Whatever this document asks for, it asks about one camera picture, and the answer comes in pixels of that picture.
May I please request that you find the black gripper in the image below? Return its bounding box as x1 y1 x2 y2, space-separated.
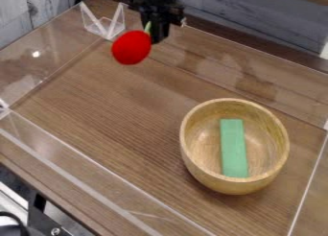
126 0 185 44

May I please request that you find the red felt radish toy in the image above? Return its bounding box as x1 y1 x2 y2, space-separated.
112 29 150 65

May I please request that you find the green rectangular block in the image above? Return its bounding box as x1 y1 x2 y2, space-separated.
218 119 248 178

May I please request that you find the wooden bowl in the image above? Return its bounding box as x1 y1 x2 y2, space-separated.
180 98 289 195

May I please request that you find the clear acrylic corner bracket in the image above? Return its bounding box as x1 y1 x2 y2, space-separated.
80 2 125 40

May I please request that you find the black table leg bracket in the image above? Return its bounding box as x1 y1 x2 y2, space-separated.
26 193 73 236

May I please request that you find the black cable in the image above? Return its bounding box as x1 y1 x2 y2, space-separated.
0 211 32 236

